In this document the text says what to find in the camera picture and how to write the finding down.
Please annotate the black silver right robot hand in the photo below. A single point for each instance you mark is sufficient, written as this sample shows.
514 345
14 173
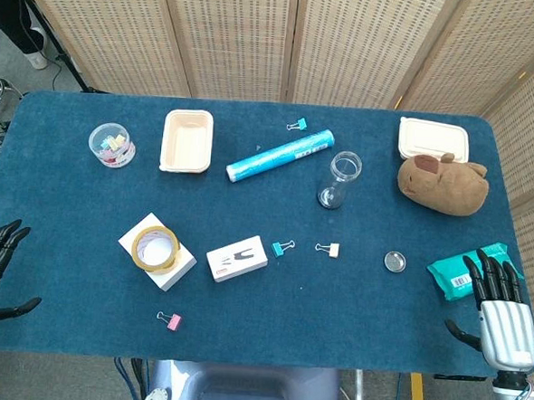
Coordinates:
508 332

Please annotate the green wet wipes pack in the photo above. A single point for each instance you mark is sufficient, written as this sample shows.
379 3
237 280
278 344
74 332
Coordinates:
448 274

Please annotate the brown capybara plush toy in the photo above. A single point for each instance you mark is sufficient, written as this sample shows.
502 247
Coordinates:
444 188

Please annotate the yellow packing tape roll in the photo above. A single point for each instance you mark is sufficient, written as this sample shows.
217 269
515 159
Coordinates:
137 248

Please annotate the cream yellow binder clip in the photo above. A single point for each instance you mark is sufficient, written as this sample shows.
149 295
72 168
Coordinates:
334 250

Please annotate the clear tub of binder clips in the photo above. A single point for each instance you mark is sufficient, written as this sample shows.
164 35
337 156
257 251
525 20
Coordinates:
112 147

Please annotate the pink binder clip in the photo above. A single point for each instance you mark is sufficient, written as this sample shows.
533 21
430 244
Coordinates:
175 322

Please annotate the plain white box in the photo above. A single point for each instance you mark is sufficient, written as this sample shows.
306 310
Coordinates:
178 271

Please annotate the lidded beige food container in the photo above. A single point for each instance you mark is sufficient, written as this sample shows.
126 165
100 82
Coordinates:
429 135

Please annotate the clear glass bottle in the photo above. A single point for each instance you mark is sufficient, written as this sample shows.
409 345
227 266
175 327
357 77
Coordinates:
336 186

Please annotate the white shoe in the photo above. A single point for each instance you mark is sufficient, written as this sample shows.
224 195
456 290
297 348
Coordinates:
39 59

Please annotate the teal binder clip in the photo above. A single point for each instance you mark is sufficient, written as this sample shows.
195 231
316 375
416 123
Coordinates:
301 123
276 249

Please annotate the dark blue tablecloth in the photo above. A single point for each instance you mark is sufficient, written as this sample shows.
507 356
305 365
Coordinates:
260 308

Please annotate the open beige food container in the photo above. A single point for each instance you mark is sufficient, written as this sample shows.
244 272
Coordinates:
186 143

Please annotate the white printed stapler box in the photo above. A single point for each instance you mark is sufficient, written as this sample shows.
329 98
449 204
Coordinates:
236 259

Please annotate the grey robot torso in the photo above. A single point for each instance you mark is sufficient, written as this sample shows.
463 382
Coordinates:
246 389

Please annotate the blue plastic wrap roll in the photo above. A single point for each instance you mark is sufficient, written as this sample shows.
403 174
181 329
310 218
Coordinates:
279 155

